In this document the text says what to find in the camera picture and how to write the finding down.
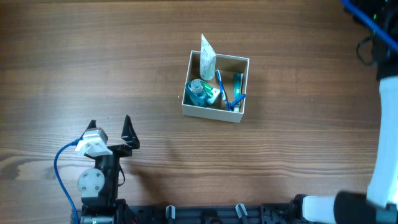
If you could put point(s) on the red green toothpaste tube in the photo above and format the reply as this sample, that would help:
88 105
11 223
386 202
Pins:
238 82

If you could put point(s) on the white square cardboard box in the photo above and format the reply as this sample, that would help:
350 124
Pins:
228 65

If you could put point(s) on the blue white toothbrush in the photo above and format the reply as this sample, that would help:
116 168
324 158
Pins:
222 91

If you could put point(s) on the green white soap packet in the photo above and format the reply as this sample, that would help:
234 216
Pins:
212 92

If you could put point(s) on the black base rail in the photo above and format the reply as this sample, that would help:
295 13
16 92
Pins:
240 213

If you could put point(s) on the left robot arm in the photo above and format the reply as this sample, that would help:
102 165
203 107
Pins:
99 185

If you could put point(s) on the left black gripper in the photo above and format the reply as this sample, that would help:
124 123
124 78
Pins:
129 135

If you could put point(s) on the white leaf-print lotion tube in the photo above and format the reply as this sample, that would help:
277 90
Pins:
207 60

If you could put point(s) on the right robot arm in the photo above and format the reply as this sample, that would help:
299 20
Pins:
378 204

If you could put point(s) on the blue disposable razor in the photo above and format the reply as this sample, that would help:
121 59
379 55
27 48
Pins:
234 103

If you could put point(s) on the teal mouthwash bottle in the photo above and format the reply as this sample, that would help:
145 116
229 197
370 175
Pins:
196 93

